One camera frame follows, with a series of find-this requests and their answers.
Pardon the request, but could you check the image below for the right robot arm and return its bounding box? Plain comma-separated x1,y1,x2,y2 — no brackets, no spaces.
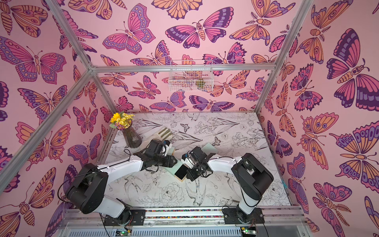
182,147,274,224

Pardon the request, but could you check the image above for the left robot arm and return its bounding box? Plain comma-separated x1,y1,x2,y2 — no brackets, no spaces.
65,139,177,223

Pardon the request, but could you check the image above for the mint jewelry box right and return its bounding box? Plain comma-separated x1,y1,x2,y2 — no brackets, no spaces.
201,143,218,155

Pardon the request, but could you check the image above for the beige garden glove far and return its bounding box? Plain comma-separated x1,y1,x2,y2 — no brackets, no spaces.
140,127,174,149

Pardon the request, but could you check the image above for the glass vase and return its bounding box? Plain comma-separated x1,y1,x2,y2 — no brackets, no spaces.
122,126,142,149

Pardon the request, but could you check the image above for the yellow flower bouquet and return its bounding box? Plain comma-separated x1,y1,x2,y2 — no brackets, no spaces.
109,112,134,130

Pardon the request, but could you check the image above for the green fruit in basket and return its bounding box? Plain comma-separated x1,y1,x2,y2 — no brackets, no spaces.
195,79,207,90

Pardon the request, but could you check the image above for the white wire basket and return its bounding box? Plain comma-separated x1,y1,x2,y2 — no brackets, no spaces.
167,59,214,92

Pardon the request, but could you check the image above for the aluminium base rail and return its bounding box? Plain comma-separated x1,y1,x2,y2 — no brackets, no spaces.
59,205,306,229

